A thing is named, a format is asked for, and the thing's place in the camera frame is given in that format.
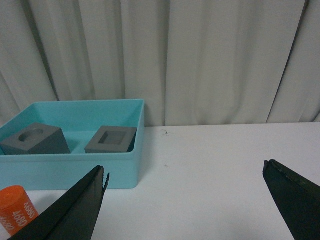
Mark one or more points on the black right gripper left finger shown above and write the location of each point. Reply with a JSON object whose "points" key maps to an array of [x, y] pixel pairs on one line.
{"points": [[74, 215]]}

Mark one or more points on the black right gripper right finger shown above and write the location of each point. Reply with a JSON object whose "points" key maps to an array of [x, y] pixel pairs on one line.
{"points": [[297, 199]]}

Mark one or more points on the orange cylinder with white digits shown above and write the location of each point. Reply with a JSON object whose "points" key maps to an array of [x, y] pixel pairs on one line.
{"points": [[16, 209]]}

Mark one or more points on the gray block with square recess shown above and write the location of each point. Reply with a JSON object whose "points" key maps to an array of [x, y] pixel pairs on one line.
{"points": [[112, 139]]}

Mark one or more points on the gray cube with round hole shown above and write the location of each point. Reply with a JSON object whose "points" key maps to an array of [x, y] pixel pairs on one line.
{"points": [[36, 139]]}

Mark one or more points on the light blue plastic box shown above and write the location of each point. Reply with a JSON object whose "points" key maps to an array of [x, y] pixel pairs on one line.
{"points": [[79, 121]]}

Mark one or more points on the white pleated curtain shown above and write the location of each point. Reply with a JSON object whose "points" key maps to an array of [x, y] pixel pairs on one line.
{"points": [[193, 62]]}

